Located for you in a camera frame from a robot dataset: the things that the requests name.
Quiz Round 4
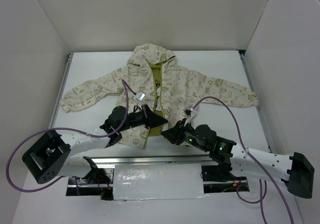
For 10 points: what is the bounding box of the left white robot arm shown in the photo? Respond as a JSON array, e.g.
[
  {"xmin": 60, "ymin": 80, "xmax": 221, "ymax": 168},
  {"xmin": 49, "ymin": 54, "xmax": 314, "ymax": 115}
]
[{"xmin": 22, "ymin": 105, "xmax": 168, "ymax": 184}]

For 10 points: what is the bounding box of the left aluminium frame rail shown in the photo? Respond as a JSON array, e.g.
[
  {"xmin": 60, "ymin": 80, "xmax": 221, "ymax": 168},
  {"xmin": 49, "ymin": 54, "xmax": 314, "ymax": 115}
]
[{"xmin": 48, "ymin": 53, "xmax": 74, "ymax": 128}]

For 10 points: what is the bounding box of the cream jacket with green print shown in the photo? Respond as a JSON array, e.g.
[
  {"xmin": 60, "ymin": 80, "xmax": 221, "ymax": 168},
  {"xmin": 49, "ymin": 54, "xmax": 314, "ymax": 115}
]
[{"xmin": 60, "ymin": 44, "xmax": 259, "ymax": 148}]

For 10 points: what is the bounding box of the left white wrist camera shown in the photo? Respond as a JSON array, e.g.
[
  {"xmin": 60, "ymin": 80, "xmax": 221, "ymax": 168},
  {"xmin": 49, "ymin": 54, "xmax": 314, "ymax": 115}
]
[{"xmin": 134, "ymin": 91, "xmax": 146, "ymax": 103}]

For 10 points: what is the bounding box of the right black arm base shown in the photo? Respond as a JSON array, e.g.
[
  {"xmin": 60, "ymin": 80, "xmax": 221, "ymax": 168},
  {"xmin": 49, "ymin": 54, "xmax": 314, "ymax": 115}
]
[{"xmin": 200, "ymin": 160, "xmax": 247, "ymax": 182}]

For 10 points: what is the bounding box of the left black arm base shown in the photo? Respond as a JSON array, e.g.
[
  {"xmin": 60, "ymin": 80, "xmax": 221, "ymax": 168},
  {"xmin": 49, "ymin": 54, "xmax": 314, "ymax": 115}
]
[{"xmin": 82, "ymin": 156, "xmax": 111, "ymax": 185}]

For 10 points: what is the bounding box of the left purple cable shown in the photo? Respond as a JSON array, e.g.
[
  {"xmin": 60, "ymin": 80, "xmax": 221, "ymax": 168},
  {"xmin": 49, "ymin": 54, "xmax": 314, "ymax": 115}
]
[{"xmin": 5, "ymin": 80, "xmax": 137, "ymax": 192}]

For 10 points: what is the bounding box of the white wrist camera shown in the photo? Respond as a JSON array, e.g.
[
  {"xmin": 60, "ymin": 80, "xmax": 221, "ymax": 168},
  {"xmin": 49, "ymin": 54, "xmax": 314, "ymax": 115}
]
[
  {"xmin": 134, "ymin": 91, "xmax": 146, "ymax": 103},
  {"xmin": 183, "ymin": 106, "xmax": 198, "ymax": 124}
]

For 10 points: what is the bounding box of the silver foil covered panel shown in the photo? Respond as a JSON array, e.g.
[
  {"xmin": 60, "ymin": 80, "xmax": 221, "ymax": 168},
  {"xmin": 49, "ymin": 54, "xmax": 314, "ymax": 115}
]
[{"xmin": 113, "ymin": 164, "xmax": 205, "ymax": 200}]

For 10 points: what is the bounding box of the aluminium front rail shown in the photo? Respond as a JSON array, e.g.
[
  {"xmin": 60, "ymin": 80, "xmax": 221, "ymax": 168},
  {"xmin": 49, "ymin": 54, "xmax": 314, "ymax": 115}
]
[{"xmin": 91, "ymin": 155, "xmax": 218, "ymax": 168}]

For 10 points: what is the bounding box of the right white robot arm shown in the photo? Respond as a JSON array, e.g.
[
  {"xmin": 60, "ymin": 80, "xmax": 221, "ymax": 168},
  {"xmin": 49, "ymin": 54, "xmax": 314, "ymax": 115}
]
[{"xmin": 161, "ymin": 121, "xmax": 315, "ymax": 199}]

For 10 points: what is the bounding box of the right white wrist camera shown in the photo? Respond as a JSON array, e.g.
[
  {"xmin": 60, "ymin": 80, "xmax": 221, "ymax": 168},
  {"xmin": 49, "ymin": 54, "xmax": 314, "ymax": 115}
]
[{"xmin": 183, "ymin": 106, "xmax": 198, "ymax": 124}]

